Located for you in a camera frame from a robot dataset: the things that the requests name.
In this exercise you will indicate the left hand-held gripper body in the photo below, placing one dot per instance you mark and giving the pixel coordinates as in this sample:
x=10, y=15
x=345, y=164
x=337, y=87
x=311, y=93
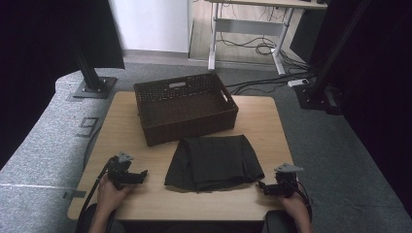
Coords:
x=118, y=168

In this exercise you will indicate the white board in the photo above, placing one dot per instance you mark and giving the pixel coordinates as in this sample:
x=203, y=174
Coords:
x=152, y=22

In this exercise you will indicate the person's left hand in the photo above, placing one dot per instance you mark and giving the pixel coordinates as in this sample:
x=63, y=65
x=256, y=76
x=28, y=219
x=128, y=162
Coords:
x=108, y=195

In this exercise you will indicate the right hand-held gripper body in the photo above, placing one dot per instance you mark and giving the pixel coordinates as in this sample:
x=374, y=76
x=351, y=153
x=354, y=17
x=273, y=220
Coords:
x=286, y=184

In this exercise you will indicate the black curtain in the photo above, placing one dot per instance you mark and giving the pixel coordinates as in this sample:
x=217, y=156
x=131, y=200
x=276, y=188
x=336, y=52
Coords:
x=39, y=48
x=382, y=81

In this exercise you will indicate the black metal stand with block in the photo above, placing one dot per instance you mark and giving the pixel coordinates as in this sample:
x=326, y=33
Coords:
x=319, y=93

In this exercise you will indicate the black cloth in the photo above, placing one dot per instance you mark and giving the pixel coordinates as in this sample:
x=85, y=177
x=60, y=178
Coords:
x=213, y=161

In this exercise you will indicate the white power strip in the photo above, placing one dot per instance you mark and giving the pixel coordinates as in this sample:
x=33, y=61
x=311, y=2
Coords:
x=298, y=83

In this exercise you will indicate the grey floor tape square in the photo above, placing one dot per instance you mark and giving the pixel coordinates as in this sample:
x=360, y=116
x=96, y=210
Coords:
x=82, y=129

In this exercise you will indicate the grey floor tape strip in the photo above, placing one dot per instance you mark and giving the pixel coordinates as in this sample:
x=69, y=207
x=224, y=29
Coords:
x=75, y=194

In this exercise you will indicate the white metal-legged desk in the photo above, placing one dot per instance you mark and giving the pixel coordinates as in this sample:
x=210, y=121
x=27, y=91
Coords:
x=249, y=27

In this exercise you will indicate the black metal stand with plate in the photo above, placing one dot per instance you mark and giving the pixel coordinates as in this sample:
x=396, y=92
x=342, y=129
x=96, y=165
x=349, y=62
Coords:
x=92, y=81

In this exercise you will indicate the brown woven basket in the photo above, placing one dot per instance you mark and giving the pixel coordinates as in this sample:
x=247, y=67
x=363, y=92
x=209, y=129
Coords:
x=186, y=110

